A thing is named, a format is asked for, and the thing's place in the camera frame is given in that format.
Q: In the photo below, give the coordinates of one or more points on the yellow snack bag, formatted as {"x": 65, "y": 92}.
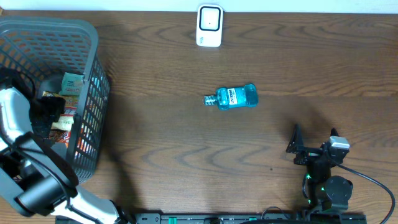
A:
{"x": 65, "y": 121}

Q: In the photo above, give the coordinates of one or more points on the grey plastic shopping basket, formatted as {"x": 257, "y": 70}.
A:
{"x": 42, "y": 50}

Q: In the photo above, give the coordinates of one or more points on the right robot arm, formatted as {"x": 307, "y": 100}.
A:
{"x": 325, "y": 192}

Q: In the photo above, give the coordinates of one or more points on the white barcode scanner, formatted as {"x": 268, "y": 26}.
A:
{"x": 209, "y": 25}

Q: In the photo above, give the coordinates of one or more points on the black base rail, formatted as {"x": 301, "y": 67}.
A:
{"x": 269, "y": 217}

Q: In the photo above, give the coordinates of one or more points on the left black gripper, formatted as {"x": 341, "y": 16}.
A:
{"x": 54, "y": 104}

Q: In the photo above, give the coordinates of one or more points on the red-brown snack bar wrapper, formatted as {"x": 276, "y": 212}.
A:
{"x": 60, "y": 136}

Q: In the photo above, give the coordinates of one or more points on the teal white small packet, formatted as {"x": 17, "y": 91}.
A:
{"x": 72, "y": 84}

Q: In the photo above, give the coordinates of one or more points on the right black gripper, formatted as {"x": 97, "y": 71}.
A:
{"x": 296, "y": 142}

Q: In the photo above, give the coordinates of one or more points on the blue mouthwash bottle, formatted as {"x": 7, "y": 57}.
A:
{"x": 233, "y": 97}

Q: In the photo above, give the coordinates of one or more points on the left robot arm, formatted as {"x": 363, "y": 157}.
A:
{"x": 35, "y": 179}

